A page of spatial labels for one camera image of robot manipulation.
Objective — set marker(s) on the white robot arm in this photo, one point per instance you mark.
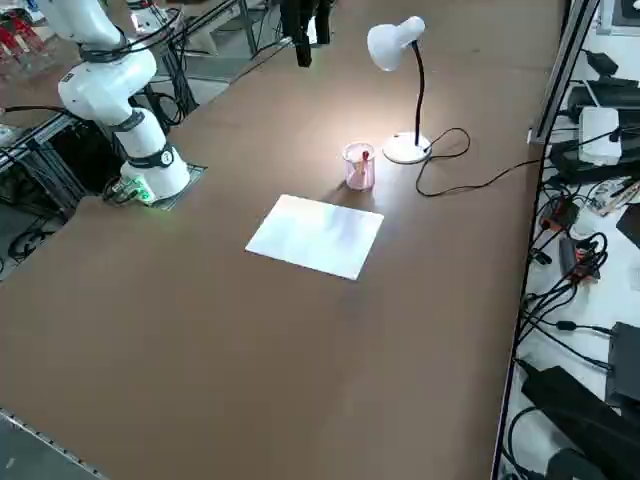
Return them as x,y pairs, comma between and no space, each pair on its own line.
107,75

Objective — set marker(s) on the white adapter box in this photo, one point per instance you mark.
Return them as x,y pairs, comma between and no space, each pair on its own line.
600,132

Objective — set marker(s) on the black flat bar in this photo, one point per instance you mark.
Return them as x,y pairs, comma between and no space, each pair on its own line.
565,400

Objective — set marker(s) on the black device box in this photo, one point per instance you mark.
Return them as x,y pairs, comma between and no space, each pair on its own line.
625,365

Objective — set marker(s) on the clear plastic pen cup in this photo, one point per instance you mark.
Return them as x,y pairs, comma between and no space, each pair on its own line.
359,177

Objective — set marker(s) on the red capped marker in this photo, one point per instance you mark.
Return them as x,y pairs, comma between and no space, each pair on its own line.
365,154

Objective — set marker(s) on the red rack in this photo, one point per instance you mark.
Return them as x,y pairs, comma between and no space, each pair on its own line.
15,40

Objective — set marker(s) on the white gooseneck desk lamp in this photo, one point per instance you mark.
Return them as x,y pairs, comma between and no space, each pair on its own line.
406,151

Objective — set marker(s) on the white paper sheet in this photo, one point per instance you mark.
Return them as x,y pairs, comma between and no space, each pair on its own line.
315,235

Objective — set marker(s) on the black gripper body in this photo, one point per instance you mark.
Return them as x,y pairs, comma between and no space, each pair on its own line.
300,12

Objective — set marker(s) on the black orange adapter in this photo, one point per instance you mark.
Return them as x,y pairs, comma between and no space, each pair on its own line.
562,212

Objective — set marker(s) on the aluminium camera post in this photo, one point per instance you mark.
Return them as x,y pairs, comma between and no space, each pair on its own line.
561,75

